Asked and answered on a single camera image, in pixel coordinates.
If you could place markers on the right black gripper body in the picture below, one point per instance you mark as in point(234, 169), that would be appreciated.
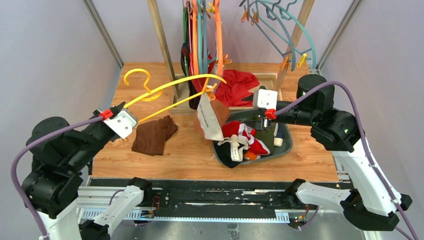
point(251, 98)

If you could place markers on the red underwear white trim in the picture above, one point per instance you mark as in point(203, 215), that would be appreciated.
point(258, 146)

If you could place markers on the black underwear cream waistband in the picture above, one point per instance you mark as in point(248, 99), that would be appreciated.
point(230, 154)

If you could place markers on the brown underwear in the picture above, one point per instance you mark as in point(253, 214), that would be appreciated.
point(210, 117)

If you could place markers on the teal plastic clip hanger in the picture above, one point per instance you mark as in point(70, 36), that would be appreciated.
point(302, 39)

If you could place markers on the blue-grey plastic clip hanger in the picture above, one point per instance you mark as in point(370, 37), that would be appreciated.
point(269, 17)

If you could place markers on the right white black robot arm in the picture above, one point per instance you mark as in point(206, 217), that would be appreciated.
point(372, 204)

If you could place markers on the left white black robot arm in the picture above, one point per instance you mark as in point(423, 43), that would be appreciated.
point(60, 151)

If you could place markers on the dark green underwear in basin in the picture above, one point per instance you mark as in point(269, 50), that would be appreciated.
point(268, 136)

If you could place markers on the orange underwear in basin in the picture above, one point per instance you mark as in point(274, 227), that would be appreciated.
point(249, 156)

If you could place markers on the orange plastic hanger right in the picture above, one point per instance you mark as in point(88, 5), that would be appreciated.
point(218, 38)

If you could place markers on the orange plastic hanger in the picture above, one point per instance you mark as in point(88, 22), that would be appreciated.
point(218, 38)
point(194, 8)

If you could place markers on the orange plastic hanger left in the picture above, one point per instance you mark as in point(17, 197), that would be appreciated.
point(194, 8)

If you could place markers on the teal plastic hanger pair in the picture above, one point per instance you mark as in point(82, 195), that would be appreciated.
point(201, 17)

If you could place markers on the grey plastic basin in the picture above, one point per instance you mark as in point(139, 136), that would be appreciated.
point(282, 143)

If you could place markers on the brown cloth on table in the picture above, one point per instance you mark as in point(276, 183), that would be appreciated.
point(151, 136)

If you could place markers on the large red garment hanging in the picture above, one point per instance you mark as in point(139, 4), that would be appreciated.
point(231, 94)

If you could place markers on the dark navy garment hanging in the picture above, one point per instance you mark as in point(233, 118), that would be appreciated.
point(185, 59)

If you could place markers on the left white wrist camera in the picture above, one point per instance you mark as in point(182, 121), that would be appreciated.
point(123, 123)

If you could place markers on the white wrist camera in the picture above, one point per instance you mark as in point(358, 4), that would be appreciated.
point(265, 99)
point(123, 123)

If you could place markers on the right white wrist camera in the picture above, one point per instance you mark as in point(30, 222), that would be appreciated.
point(265, 99)

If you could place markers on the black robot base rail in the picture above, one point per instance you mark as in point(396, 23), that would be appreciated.
point(220, 201)

